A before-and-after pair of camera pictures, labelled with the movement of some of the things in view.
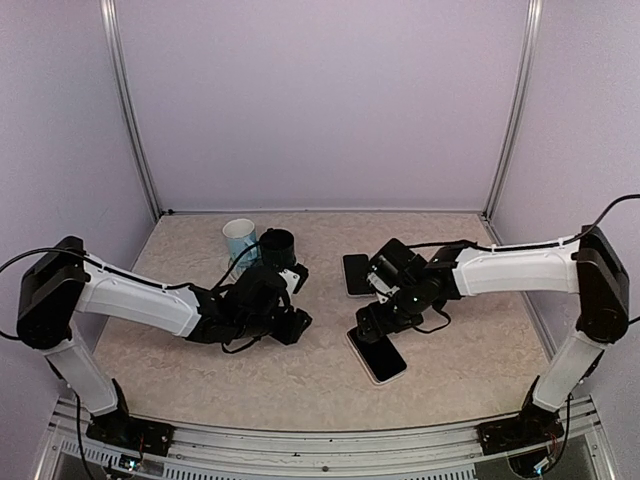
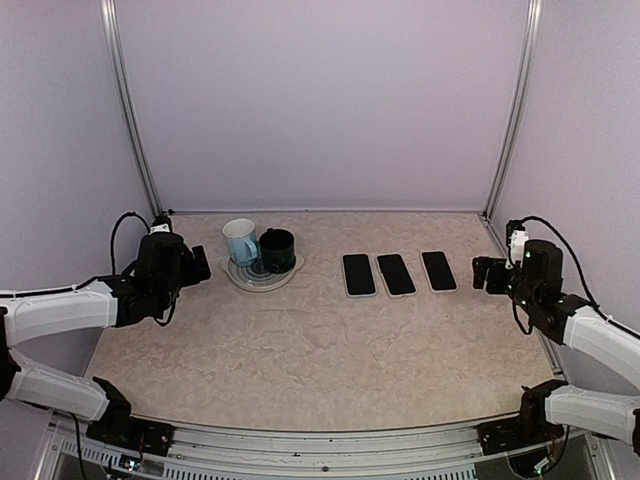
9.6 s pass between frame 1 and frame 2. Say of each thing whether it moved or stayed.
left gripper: moved
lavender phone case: stayed
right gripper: moved
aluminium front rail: stayed
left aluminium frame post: stayed
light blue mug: stayed
